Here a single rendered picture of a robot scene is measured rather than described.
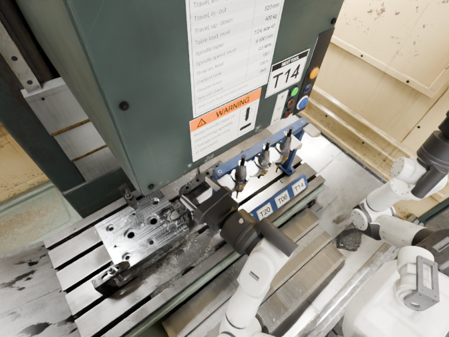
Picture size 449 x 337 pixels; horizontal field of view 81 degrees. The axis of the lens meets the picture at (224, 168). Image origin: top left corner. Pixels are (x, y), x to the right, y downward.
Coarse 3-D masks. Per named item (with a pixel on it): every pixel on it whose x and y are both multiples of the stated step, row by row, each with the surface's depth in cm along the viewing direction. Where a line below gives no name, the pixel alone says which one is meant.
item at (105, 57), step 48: (48, 0) 26; (96, 0) 23; (144, 0) 26; (288, 0) 38; (336, 0) 45; (48, 48) 56; (96, 48) 26; (144, 48) 29; (288, 48) 45; (96, 96) 32; (144, 96) 33; (240, 96) 46; (288, 96) 57; (144, 144) 39; (144, 192) 47
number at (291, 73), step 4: (296, 64) 50; (300, 64) 51; (288, 68) 49; (292, 68) 50; (296, 68) 51; (300, 68) 52; (284, 72) 49; (288, 72) 50; (292, 72) 51; (296, 72) 52; (300, 72) 53; (284, 76) 50; (288, 76) 51; (292, 76) 52; (296, 76) 53; (284, 80) 51; (288, 80) 52; (292, 80) 53; (284, 84) 52
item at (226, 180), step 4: (224, 176) 93; (228, 176) 93; (216, 180) 92; (220, 180) 92; (224, 180) 92; (228, 180) 92; (232, 180) 92; (220, 184) 91; (224, 184) 91; (228, 184) 91; (232, 184) 91; (236, 184) 91; (232, 188) 90; (236, 188) 90
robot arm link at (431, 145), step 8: (448, 112) 63; (448, 120) 64; (440, 128) 66; (448, 128) 64; (432, 136) 68; (440, 136) 67; (448, 136) 64; (424, 144) 70; (432, 144) 67; (440, 144) 66; (448, 144) 64; (432, 152) 67; (440, 152) 66; (448, 152) 65; (448, 160) 66
